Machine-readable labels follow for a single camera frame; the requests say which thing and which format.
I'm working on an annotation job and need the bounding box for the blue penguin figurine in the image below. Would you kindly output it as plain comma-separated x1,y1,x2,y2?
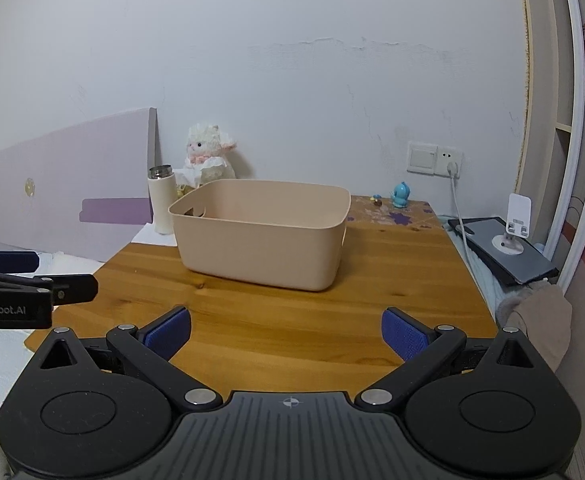
391,182,411,209

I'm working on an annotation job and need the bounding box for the white wardrobe frame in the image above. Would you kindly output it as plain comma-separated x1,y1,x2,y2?
516,0,585,289

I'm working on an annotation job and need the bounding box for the beige plastic storage bin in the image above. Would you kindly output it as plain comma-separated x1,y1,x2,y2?
169,179,351,292

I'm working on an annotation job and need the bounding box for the beige crumpled cloth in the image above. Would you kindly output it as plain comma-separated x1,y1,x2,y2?
495,281,573,372

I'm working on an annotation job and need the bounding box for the white power plug cable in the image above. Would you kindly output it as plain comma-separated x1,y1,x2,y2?
444,160,496,311

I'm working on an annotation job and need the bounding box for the dark grey laptop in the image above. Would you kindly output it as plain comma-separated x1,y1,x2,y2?
447,217,559,286

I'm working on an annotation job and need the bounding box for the white plush lamb toy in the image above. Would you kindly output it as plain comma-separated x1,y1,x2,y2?
183,124,237,183

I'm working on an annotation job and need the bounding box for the lilac bed headboard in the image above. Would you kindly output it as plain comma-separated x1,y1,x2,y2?
0,107,158,261

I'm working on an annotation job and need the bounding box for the white phone stand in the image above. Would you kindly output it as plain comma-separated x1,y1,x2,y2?
492,193,532,256

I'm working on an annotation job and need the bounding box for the white tissue pack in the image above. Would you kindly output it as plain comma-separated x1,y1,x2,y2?
173,167,210,197

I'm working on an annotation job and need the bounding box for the cream thermos bottle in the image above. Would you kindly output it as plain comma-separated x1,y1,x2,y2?
148,165,178,235

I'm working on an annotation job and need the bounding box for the white wall switch socket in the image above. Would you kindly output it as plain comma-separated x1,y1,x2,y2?
407,142,463,179

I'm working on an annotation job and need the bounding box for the small mushroom figurine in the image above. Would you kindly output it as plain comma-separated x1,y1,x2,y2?
370,194,383,207

